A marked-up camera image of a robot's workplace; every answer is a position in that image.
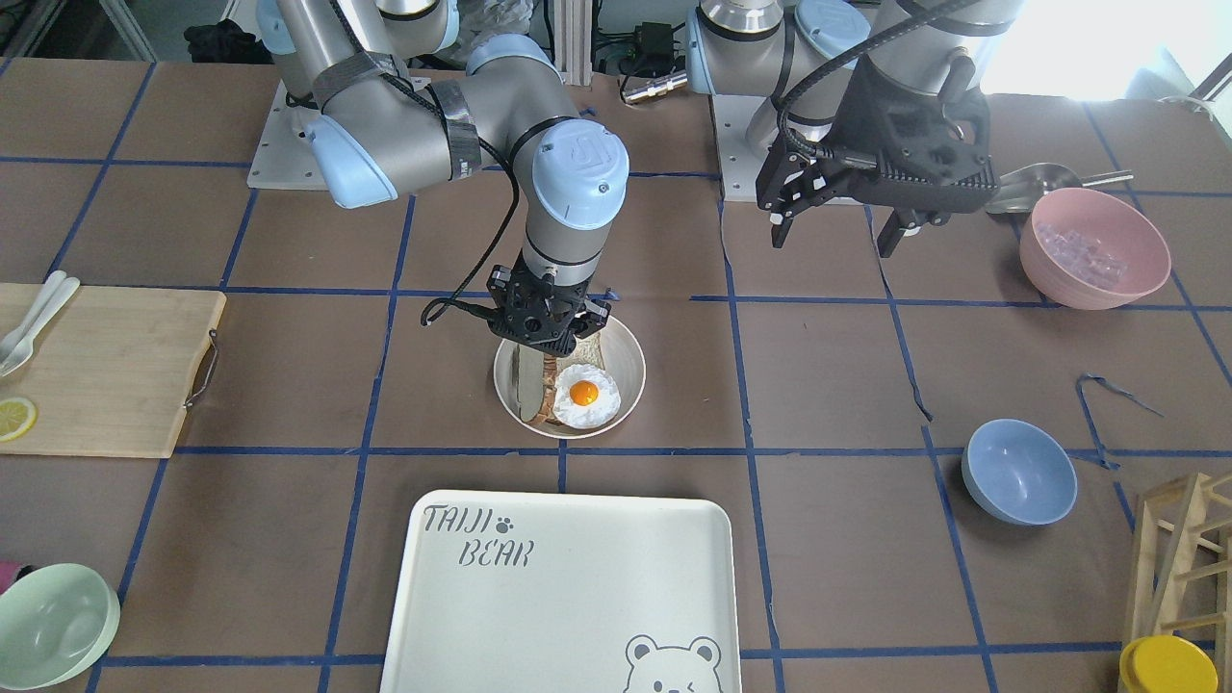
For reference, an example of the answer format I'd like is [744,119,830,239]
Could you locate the lemon slice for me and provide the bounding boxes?
[0,398,39,443]

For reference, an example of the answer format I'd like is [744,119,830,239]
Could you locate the white bread slice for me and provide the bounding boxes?
[513,344,547,423]

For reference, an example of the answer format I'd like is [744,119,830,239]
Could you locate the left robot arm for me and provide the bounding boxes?
[686,1,1023,258]

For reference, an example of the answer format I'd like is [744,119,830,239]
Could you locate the pink cloth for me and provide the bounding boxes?
[0,560,37,596]

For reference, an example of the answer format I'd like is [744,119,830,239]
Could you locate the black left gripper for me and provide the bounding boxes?
[754,51,998,258]

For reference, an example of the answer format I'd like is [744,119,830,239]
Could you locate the green bowl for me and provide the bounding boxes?
[1,564,120,691]

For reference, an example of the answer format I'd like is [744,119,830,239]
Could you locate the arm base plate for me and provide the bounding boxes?
[711,95,776,203]
[246,83,326,192]

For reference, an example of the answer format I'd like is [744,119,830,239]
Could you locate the cream round plate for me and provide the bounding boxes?
[492,319,647,440]

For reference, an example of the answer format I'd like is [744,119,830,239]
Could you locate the metal scoop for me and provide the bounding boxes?
[983,163,1135,215]

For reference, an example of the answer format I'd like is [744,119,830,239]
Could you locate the wooden dish rack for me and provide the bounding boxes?
[1124,474,1231,676]

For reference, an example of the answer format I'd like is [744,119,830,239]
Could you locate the white plastic spoon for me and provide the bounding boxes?
[1,270,67,361]

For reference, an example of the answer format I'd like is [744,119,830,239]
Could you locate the cream bear serving tray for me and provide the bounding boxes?
[381,490,742,692]

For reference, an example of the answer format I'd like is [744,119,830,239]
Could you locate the white plastic fork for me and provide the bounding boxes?
[1,276,81,379]

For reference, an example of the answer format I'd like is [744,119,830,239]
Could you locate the fried egg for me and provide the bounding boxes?
[551,364,622,430]

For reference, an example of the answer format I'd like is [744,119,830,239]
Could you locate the pink bowl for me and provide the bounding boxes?
[1019,187,1173,310]

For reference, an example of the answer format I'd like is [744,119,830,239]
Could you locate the blue bowl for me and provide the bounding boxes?
[961,420,1078,527]

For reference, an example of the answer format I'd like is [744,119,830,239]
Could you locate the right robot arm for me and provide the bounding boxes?
[256,1,630,358]

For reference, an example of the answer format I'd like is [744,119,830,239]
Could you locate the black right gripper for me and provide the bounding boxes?
[485,265,611,358]

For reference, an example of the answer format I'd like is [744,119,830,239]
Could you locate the bread slice in plate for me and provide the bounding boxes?
[538,332,606,424]

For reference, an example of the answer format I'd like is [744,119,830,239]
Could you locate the yellow cup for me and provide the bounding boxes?
[1117,634,1218,692]

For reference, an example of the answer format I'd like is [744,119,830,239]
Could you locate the wooden cutting board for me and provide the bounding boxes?
[1,286,227,459]

